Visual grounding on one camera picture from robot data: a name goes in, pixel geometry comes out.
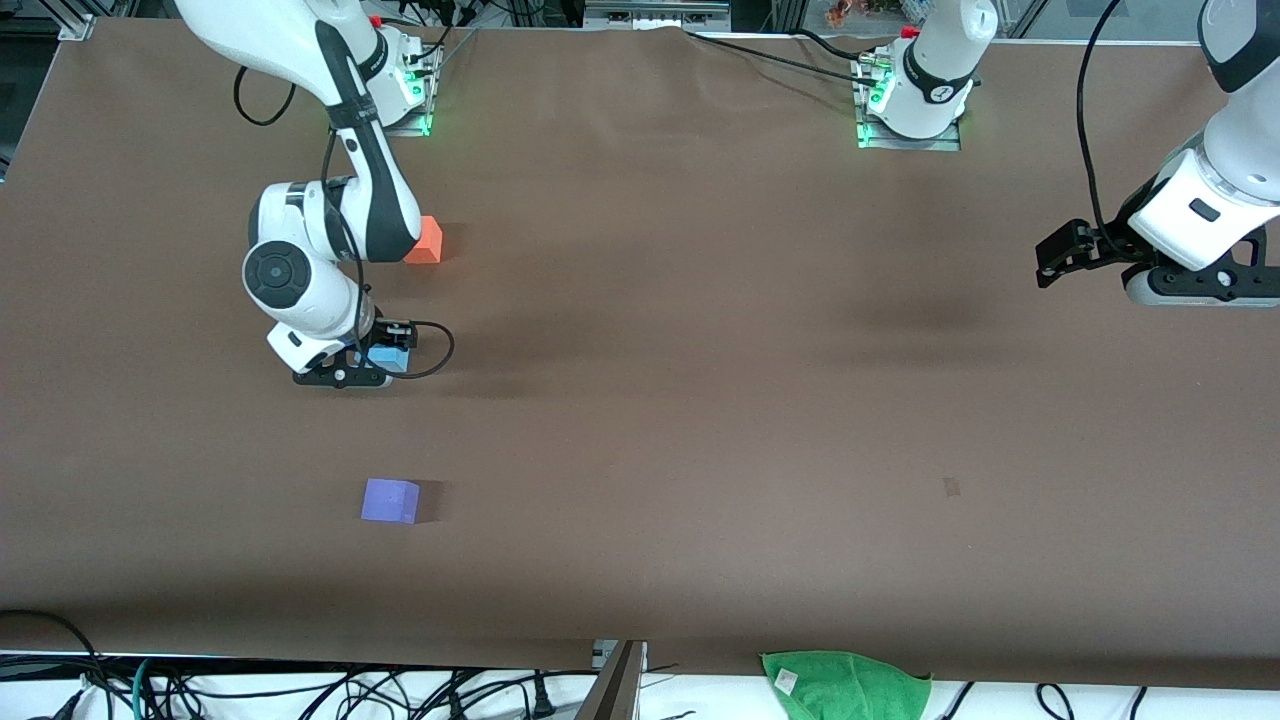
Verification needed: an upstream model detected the green microfiber cloth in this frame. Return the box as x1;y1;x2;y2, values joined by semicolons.
760;650;933;720

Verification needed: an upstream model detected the grey metal post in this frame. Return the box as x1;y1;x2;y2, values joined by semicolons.
575;640;648;720

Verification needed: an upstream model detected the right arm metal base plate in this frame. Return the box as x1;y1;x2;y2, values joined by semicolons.
385;60;434;137

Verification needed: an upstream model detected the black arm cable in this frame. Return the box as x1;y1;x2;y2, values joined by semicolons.
1075;0;1126;233
233;65;456;381

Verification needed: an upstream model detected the black cable on table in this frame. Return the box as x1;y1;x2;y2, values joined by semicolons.
683;28;886;86

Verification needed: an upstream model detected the black base cable bundle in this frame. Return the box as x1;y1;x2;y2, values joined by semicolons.
385;0;481;76

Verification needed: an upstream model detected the brown paper table cover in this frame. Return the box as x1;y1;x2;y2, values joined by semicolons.
0;15;1280;691

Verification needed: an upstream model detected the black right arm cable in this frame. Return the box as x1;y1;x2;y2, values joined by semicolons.
233;65;456;381

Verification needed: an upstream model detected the purple foam block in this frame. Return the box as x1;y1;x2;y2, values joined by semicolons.
360;478;422;525

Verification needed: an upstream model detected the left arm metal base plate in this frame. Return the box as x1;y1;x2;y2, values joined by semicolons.
855;50;963;152

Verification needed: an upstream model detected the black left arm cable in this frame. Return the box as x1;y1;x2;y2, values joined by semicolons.
1075;0;1126;233

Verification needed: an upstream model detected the orange foam block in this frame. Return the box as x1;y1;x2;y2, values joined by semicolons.
403;215;444;265

